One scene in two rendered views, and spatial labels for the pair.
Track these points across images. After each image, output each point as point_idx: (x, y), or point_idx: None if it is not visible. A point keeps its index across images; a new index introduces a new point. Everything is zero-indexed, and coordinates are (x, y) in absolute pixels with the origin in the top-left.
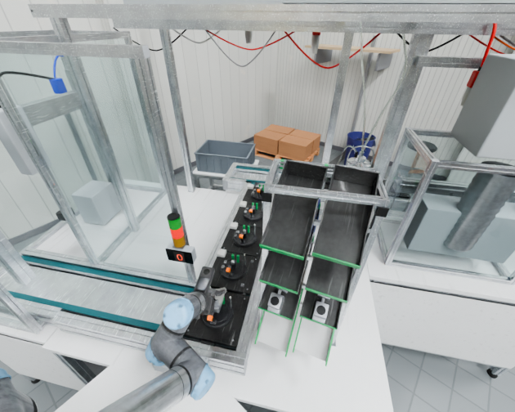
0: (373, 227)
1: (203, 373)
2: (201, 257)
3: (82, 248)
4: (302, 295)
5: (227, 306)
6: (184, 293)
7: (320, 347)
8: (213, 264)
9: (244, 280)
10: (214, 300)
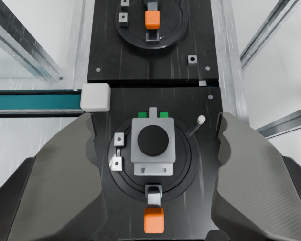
0: None
1: None
2: (60, 15)
3: None
4: None
5: (176, 131)
6: (43, 112)
7: None
8: (93, 18)
9: (190, 47)
10: (154, 157)
